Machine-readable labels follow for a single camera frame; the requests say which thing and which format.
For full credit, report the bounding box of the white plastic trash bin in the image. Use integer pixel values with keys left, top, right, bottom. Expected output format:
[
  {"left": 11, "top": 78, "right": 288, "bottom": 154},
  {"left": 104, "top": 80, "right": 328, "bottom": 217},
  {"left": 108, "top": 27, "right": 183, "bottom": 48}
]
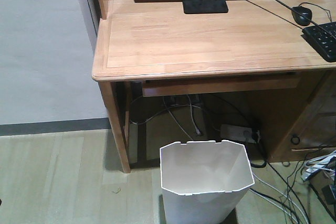
[{"left": 160, "top": 140, "right": 255, "bottom": 223}]

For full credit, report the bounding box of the wooden desk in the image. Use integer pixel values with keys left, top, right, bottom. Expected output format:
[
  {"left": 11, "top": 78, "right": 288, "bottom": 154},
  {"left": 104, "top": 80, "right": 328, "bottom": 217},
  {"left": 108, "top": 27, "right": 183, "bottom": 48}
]
[{"left": 92, "top": 0, "right": 335, "bottom": 173}]

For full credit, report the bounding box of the white power strip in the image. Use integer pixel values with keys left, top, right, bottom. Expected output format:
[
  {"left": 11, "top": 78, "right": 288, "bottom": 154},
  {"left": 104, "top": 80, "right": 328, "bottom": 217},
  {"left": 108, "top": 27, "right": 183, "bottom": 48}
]
[{"left": 220, "top": 124, "right": 260, "bottom": 144}]

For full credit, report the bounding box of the wooden drawer cabinet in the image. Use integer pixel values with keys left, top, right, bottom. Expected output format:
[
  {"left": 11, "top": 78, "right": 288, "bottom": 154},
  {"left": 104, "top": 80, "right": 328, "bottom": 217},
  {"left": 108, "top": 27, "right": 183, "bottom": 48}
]
[{"left": 268, "top": 70, "right": 335, "bottom": 162}]

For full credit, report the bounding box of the black computer mouse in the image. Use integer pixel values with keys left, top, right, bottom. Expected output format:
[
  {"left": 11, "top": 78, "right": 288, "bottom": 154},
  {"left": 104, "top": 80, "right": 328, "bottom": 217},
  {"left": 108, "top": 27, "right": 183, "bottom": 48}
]
[{"left": 291, "top": 6, "right": 312, "bottom": 26}]

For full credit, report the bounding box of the black keyboard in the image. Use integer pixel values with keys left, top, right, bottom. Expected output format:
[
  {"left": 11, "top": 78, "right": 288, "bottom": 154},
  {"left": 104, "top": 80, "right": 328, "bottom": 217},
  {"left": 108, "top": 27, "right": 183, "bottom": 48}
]
[{"left": 302, "top": 22, "right": 335, "bottom": 62}]

